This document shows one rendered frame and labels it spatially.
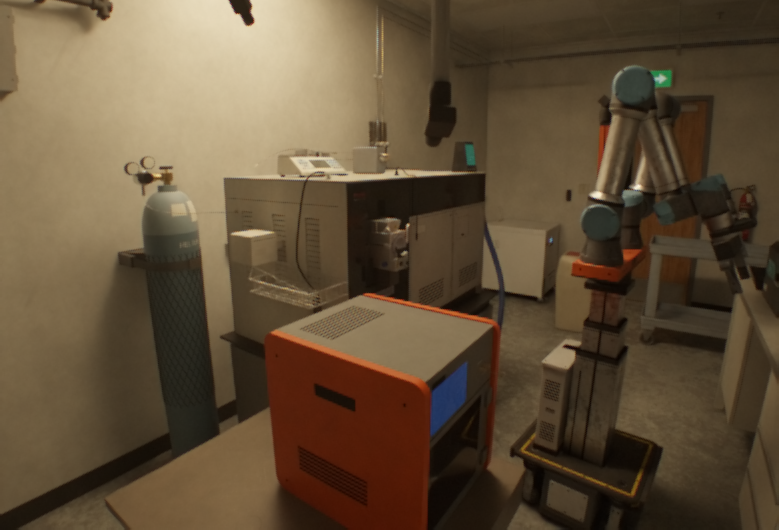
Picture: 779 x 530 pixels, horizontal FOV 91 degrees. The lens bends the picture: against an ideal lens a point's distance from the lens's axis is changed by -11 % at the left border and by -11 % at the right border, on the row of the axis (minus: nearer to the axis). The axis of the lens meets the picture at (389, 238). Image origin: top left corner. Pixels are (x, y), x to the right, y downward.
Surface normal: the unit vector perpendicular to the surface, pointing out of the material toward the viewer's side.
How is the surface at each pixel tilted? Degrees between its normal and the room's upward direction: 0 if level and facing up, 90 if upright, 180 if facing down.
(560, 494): 90
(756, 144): 90
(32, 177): 90
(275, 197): 90
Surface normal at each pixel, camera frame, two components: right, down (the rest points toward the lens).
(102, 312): 0.82, 0.11
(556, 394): -0.66, 0.14
